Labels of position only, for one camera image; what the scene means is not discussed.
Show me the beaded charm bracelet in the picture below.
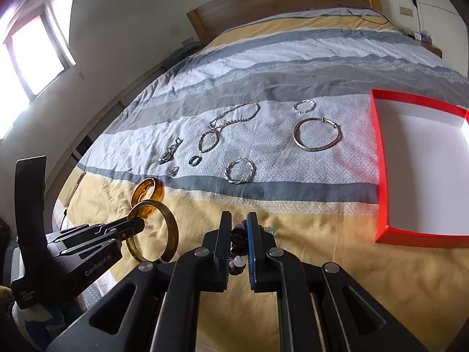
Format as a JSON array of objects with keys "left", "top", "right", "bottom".
[{"left": 227, "top": 221, "right": 276, "bottom": 276}]

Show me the amber translucent bangle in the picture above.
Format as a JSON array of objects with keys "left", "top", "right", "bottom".
[{"left": 130, "top": 177, "right": 164, "bottom": 207}]

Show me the dark olive bangle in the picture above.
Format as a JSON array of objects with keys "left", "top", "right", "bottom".
[{"left": 125, "top": 199, "right": 179, "bottom": 264}]

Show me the silver pendant brooch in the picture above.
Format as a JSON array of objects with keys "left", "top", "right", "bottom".
[{"left": 158, "top": 138, "right": 183, "bottom": 165}]

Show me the twisted silver hoop bracelet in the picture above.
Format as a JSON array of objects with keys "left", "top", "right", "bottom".
[{"left": 223, "top": 157, "right": 257, "bottom": 185}]

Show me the large thin silver bangle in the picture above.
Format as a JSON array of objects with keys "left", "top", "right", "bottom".
[{"left": 293, "top": 117, "right": 343, "bottom": 153}]

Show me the striped bed duvet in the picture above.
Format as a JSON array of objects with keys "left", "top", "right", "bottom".
[{"left": 52, "top": 7, "right": 468, "bottom": 351}]

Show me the window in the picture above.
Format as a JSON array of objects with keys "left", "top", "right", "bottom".
[{"left": 0, "top": 3, "right": 77, "bottom": 140}]

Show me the blue clothes pile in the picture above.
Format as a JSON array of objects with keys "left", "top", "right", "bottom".
[{"left": 168, "top": 41, "right": 203, "bottom": 65}]

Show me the red shallow box tray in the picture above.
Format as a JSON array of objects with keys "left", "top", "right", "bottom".
[{"left": 371, "top": 89, "right": 468, "bottom": 248}]

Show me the wooden headboard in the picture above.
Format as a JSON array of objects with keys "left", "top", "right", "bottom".
[{"left": 187, "top": 0, "right": 382, "bottom": 45}]

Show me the wooden nightstand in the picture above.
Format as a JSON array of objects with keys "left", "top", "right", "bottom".
[{"left": 421, "top": 42, "right": 442, "bottom": 58}]

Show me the purple tissue box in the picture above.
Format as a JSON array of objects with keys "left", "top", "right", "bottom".
[{"left": 415, "top": 31, "right": 432, "bottom": 44}]

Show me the white sliding wardrobe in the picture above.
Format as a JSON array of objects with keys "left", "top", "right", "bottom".
[{"left": 416, "top": 0, "right": 468, "bottom": 76}]

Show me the small beaded silver bracelet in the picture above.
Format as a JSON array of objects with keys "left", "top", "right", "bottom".
[{"left": 198, "top": 129, "right": 221, "bottom": 154}]

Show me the long silver bead necklace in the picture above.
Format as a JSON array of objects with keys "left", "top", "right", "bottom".
[{"left": 208, "top": 101, "right": 262, "bottom": 132}]

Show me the small silver chain bracelet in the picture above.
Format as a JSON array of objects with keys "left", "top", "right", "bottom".
[{"left": 292, "top": 99, "right": 317, "bottom": 115}]

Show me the black cable on bed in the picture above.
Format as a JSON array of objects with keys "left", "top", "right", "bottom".
[{"left": 336, "top": 3, "right": 395, "bottom": 26}]

